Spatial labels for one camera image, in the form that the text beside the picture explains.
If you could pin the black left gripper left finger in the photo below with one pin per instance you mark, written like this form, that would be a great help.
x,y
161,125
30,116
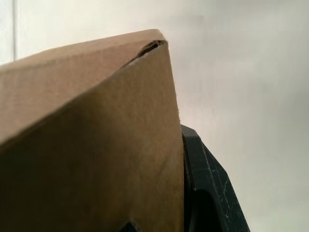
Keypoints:
x,y
128,227

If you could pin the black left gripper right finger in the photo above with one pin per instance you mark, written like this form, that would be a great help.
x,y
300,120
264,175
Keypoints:
x,y
212,188

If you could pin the small brown cardboard box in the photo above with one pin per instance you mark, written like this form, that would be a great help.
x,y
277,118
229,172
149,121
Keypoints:
x,y
96,135

